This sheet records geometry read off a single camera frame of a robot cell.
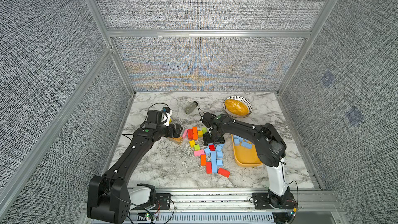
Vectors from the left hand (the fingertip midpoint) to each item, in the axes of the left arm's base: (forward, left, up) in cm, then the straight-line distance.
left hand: (176, 126), depth 84 cm
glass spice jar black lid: (+22, -7, -11) cm, 26 cm away
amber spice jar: (-3, +1, -11) cm, 11 cm away
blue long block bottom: (-16, -20, -13) cm, 28 cm away
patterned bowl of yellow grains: (+18, -39, -9) cm, 44 cm away
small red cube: (-8, -19, -11) cm, 24 cm away
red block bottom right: (-21, -24, -14) cm, 35 cm away
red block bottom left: (-18, -17, -14) cm, 29 cm away
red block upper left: (+2, -7, -12) cm, 14 cm away
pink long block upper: (+2, -4, -13) cm, 13 cm away
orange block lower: (-14, -14, -15) cm, 25 cm away
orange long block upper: (+3, -10, -14) cm, 17 cm away
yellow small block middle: (-4, -8, -14) cm, 16 cm away
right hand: (-3, -18, -12) cm, 22 cm away
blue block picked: (-6, -33, -10) cm, 35 cm away
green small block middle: (-7, -11, -13) cm, 18 cm away
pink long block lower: (-10, -12, -13) cm, 20 cm away
